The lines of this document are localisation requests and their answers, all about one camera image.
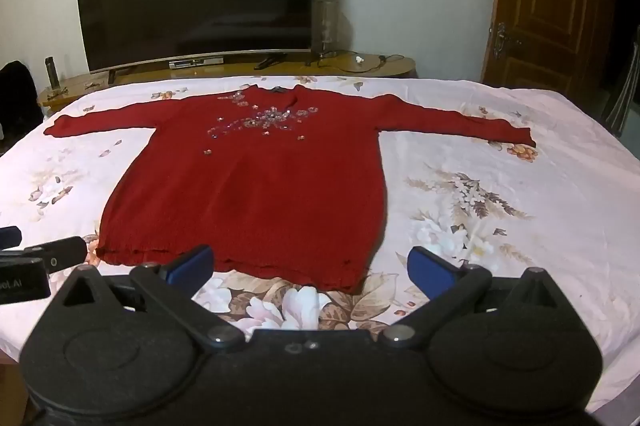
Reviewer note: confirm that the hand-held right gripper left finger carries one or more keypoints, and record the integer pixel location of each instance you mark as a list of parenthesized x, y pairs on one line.
[(192, 265)]

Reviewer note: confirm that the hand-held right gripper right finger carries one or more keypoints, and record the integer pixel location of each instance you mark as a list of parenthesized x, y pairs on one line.
[(429, 268)]

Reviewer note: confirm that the dark slim bottle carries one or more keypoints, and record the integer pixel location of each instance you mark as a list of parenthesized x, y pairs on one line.
[(53, 74)]

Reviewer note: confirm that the clear glass vase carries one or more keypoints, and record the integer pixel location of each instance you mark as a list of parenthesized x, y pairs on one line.
[(326, 26)]

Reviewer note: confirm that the floral white bedsheet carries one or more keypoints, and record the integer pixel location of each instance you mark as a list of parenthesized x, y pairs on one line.
[(525, 231)]

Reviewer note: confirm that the silver set-top box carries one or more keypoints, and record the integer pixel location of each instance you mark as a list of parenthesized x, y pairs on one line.
[(196, 63)]

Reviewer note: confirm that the wooden television stand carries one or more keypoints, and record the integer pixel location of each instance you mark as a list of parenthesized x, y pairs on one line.
[(300, 70)]

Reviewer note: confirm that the black cloth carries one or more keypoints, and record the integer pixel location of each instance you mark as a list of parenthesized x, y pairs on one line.
[(17, 101)]

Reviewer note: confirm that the red beaded sweater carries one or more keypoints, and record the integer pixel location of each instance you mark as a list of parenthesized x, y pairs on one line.
[(250, 196)]

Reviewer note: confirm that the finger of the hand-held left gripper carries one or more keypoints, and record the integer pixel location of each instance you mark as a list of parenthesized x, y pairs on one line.
[(65, 253), (10, 237)]

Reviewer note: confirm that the grey metal frame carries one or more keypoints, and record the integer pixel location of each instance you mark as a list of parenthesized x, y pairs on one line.
[(625, 96)]

